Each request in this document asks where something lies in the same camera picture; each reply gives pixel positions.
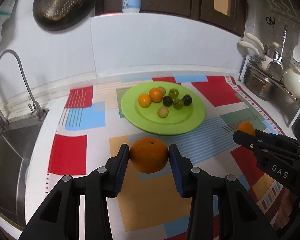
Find medium orange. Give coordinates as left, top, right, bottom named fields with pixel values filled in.
left=237, top=122, right=256, bottom=136

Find cream handled saucepan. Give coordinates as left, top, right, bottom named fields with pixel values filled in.
left=245, top=33, right=281, bottom=60
left=238, top=41, right=273, bottom=71

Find tan round fruit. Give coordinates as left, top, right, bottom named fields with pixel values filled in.
left=157, top=86, right=166, bottom=95
left=157, top=106, right=169, bottom=118

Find colourful patchwork table mat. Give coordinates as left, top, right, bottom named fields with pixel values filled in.
left=45, top=76, right=283, bottom=239

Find small orange tangerine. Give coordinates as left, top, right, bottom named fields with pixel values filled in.
left=138, top=93, right=152, bottom=108

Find green plum fruit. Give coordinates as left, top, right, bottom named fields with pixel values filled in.
left=173, top=98, right=184, bottom=110
left=168, top=88, right=179, bottom=100

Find metal dish rack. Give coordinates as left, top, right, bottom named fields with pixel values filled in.
left=238, top=55, right=300, bottom=128

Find cream enamel pot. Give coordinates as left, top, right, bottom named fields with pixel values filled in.
left=283, top=66, right=300, bottom=100

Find steel skimmer ladle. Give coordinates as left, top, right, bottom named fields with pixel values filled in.
left=266, top=24, right=288, bottom=81

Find chrome kitchen faucet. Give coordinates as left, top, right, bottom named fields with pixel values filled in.
left=0, top=49, right=49, bottom=120

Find black frying pan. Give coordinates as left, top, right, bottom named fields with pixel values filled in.
left=32, top=0, right=97, bottom=31

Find steel cooking pot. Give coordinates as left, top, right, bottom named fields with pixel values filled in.
left=244, top=67, right=275, bottom=101

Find steel kitchen sink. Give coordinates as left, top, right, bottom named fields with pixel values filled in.
left=0, top=124, right=42, bottom=229

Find large orange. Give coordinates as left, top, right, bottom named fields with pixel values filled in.
left=129, top=137, right=168, bottom=174

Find green round plate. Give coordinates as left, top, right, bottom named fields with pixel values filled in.
left=120, top=81, right=206, bottom=135

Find white rice spoon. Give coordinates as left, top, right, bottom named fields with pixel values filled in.
left=292, top=30, right=300, bottom=63

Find dark purple plum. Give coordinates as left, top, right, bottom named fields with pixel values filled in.
left=181, top=94, right=192, bottom=106

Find black scissors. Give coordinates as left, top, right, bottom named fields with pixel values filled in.
left=266, top=16, right=276, bottom=33

